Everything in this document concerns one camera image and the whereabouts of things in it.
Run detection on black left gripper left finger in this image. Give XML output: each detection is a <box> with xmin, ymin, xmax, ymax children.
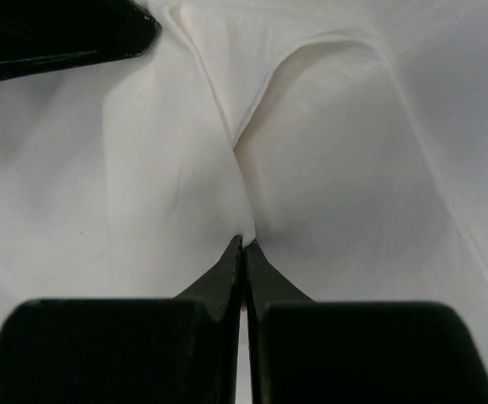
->
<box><xmin>0</xmin><ymin>236</ymin><xmax>242</xmax><ymax>403</ymax></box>

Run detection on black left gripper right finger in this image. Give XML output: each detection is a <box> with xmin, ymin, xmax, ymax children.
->
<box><xmin>243</xmin><ymin>242</ymin><xmax>488</xmax><ymax>403</ymax></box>

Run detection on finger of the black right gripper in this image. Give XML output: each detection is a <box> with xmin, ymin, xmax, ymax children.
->
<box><xmin>0</xmin><ymin>1</ymin><xmax>162</xmax><ymax>81</ymax></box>

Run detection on white paper napkin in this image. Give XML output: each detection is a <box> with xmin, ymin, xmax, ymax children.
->
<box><xmin>103</xmin><ymin>1</ymin><xmax>488</xmax><ymax>306</ymax></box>

